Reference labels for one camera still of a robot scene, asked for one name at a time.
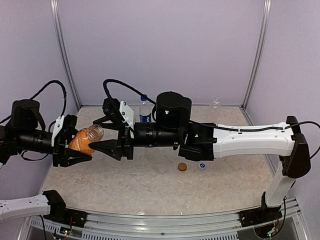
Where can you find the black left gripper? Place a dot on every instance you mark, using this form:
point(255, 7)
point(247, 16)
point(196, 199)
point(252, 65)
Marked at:
point(60, 152)

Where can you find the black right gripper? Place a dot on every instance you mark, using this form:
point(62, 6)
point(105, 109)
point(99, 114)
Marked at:
point(116, 145)

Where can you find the orange juice bottle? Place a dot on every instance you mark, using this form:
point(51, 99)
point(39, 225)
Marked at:
point(86, 136)

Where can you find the water bottle blue cap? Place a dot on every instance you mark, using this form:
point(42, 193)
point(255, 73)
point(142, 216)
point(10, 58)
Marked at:
point(145, 110)

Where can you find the gold juice bottle cap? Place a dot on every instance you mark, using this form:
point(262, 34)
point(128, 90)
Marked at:
point(182, 167)

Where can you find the blue white bottle cap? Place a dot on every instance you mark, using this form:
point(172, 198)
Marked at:
point(202, 166)

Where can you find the clear bottle blue label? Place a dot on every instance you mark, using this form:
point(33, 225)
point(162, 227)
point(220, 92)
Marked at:
point(215, 104)

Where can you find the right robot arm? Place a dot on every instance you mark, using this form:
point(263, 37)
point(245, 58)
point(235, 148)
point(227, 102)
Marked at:
point(207, 141)

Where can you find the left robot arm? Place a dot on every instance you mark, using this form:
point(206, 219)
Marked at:
point(25, 131)

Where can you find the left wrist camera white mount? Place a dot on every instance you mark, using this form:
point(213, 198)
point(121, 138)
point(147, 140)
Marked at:
point(63, 123)

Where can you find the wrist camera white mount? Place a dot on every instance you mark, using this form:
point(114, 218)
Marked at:
point(113, 106)
point(63, 123)

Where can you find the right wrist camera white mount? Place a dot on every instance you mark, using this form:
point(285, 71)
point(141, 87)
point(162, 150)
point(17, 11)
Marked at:
point(113, 106)

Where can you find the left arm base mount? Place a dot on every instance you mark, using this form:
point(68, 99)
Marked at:
point(59, 213)

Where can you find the aluminium corner post left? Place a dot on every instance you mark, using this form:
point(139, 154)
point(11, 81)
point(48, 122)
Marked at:
point(54, 5)

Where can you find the aluminium corner post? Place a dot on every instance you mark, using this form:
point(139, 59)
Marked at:
point(258, 53)
point(54, 5)

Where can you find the aluminium front rail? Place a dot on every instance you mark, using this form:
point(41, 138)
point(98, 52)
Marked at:
point(111, 226)

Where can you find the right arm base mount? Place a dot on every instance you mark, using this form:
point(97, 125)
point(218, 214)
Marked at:
point(259, 215)

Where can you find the aluminium corner post right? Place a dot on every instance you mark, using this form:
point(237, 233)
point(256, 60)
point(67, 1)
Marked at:
point(258, 53)

